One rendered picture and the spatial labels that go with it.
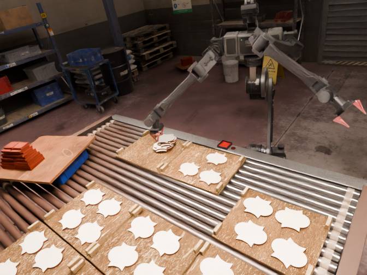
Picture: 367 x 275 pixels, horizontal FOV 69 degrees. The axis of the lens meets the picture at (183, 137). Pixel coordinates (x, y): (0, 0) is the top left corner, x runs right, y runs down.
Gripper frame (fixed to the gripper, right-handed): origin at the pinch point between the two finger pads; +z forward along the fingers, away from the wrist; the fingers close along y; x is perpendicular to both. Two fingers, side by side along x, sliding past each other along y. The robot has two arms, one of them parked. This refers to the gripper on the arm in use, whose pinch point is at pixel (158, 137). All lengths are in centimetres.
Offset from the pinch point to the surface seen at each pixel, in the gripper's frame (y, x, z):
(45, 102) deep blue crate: -240, -354, 82
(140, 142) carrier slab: -3.4, -17.9, 6.5
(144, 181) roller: 36.4, 2.5, 8.5
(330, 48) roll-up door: -429, 177, 64
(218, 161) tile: 16.3, 44.8, 5.1
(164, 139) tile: 1.6, 4.5, 0.1
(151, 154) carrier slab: 10.7, -2.7, 6.5
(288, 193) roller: 37, 84, 8
